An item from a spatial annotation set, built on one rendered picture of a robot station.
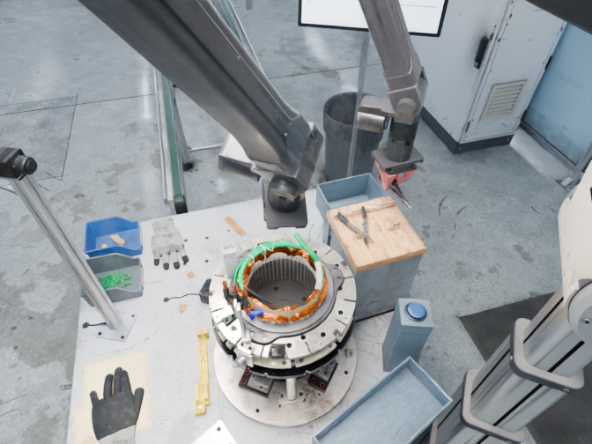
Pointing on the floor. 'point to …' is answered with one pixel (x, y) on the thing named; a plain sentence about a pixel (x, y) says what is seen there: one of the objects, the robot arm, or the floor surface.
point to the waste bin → (362, 165)
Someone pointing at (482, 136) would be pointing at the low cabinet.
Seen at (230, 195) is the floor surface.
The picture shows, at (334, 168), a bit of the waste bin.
